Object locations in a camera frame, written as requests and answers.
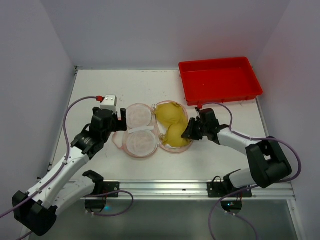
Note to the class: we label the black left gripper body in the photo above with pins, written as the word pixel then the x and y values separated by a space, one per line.
pixel 118 122

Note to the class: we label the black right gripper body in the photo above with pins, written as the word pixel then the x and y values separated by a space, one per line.
pixel 197 128

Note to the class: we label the floral mesh laundry bag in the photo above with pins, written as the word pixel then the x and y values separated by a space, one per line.
pixel 141 139

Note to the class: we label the yellow bra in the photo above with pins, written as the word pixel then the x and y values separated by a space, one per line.
pixel 173 117

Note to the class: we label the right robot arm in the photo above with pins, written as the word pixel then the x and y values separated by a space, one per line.
pixel 267 162

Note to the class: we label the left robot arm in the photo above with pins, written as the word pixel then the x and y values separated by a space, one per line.
pixel 38 208

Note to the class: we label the red plastic tray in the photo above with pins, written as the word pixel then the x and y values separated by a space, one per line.
pixel 219 80

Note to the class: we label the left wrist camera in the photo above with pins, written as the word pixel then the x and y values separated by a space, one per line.
pixel 107 102

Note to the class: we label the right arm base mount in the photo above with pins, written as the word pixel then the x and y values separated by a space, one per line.
pixel 220 187

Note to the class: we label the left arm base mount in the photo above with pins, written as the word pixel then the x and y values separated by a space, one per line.
pixel 105 187

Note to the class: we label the aluminium front rail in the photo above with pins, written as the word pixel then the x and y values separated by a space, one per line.
pixel 195 190

